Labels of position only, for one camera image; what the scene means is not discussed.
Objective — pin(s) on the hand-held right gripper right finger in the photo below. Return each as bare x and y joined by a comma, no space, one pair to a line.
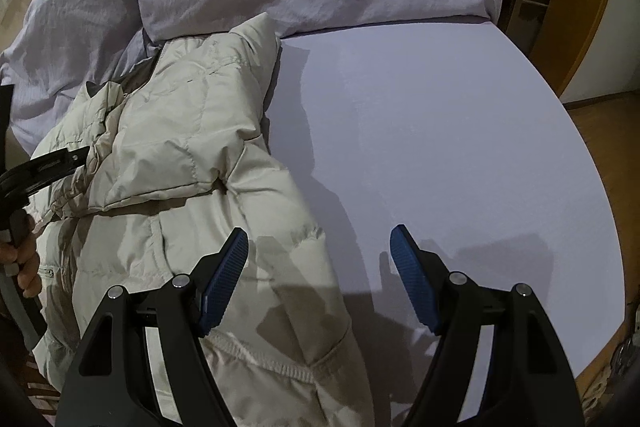
412,277

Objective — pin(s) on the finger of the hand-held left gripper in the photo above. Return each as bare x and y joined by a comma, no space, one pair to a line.
5,112
50,166

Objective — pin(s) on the cream puffer jacket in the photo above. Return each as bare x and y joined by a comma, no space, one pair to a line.
190,132

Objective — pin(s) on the person's left hand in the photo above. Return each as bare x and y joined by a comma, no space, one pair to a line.
25,264

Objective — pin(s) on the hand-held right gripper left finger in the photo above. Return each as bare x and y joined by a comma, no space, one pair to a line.
225,279

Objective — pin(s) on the striped brown cloth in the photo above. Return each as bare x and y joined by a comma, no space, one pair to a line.
37,382

